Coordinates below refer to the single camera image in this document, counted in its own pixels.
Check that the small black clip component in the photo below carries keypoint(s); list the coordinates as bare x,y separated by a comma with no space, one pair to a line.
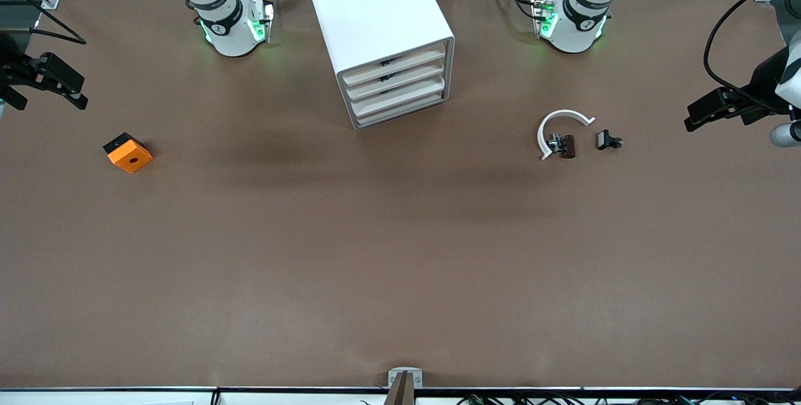
604,139

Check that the orange and black box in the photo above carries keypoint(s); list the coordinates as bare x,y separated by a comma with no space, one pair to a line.
131,158

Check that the brown table cover sheet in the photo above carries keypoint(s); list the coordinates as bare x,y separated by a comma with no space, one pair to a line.
400,255

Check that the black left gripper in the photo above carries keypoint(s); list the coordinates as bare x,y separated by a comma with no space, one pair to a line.
762,83

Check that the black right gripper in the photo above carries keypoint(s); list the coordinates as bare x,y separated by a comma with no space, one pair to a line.
14,71

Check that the dark brown small component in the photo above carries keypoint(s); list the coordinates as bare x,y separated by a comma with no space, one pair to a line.
568,146

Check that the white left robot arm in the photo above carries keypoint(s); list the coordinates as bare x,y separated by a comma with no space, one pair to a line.
579,23

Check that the white curved plastic part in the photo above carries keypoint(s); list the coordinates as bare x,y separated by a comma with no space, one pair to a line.
566,112

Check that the black table edge rail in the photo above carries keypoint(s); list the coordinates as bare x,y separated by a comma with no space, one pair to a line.
125,389

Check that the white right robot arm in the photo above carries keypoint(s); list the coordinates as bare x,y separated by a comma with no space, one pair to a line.
228,29

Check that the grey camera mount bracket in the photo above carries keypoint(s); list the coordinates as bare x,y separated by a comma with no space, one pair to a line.
405,392

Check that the white table edge panel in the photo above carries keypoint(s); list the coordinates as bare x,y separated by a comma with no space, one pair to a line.
94,399

